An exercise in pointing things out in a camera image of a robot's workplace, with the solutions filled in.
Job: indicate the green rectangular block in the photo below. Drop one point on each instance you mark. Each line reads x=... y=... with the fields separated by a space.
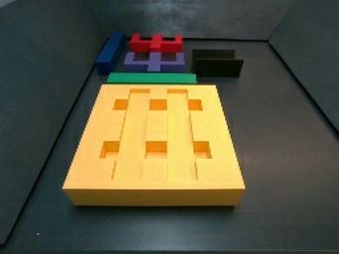
x=151 y=78

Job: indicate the yellow slotted board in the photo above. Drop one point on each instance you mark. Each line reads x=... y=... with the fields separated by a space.
x=155 y=149

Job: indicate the purple fork-shaped block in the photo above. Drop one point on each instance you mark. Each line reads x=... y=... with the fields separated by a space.
x=155 y=62

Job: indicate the blue long rectangular block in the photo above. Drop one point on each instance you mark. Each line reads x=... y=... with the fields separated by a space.
x=107 y=58

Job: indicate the red fork-shaped block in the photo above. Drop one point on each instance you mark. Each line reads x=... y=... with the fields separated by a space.
x=157 y=44

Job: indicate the black angle bracket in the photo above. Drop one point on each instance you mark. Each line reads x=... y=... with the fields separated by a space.
x=217 y=63

